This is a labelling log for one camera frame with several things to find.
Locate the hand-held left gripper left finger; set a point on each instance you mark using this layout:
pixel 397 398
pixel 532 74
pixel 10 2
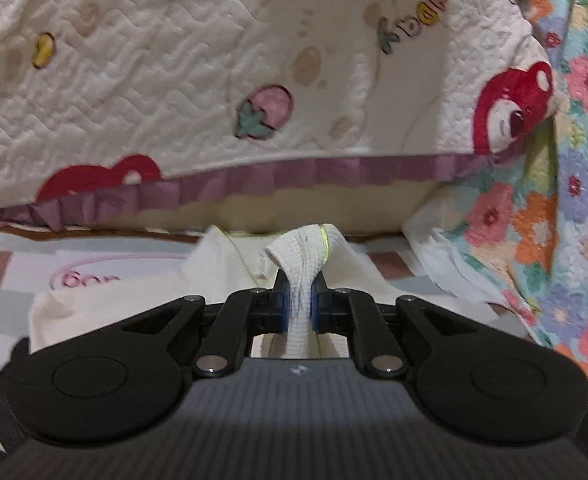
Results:
pixel 284 310

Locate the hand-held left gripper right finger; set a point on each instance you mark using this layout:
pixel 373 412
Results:
pixel 316 310

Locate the cream waffle-knit garment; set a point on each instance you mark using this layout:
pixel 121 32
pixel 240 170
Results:
pixel 304 255

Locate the white red bear quilt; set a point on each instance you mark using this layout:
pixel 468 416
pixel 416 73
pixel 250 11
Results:
pixel 174 60

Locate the checkered cartoon dog mat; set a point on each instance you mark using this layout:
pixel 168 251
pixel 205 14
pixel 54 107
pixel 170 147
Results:
pixel 4 310

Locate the colourful floral quilt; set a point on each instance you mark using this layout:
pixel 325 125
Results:
pixel 574 185

